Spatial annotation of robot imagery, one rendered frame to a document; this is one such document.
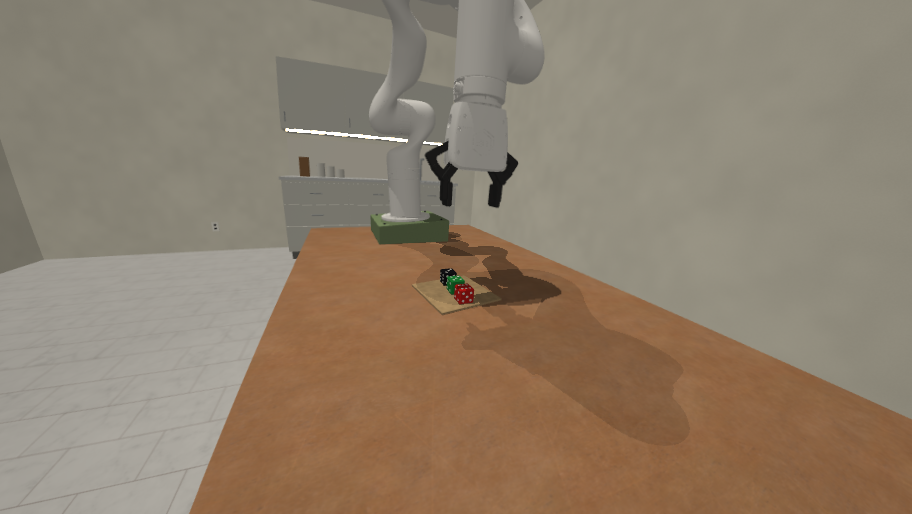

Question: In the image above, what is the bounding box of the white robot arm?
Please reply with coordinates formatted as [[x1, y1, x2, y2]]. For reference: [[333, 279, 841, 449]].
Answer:
[[369, 0, 544, 222]]

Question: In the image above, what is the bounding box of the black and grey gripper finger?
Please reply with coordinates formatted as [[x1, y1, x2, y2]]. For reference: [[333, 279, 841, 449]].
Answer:
[[487, 152, 518, 208], [425, 141, 458, 207]]

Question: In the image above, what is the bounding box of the red die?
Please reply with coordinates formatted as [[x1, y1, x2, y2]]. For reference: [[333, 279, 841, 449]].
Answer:
[[454, 284, 474, 304]]

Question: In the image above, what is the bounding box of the black die with white pips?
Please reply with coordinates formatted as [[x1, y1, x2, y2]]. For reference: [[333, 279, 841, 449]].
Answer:
[[440, 268, 457, 286]]

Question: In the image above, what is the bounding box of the green die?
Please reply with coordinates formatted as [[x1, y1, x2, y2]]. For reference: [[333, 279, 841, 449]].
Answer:
[[447, 276, 465, 294]]

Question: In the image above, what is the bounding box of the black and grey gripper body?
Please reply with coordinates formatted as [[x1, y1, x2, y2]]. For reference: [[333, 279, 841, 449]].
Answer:
[[444, 99, 508, 172]]

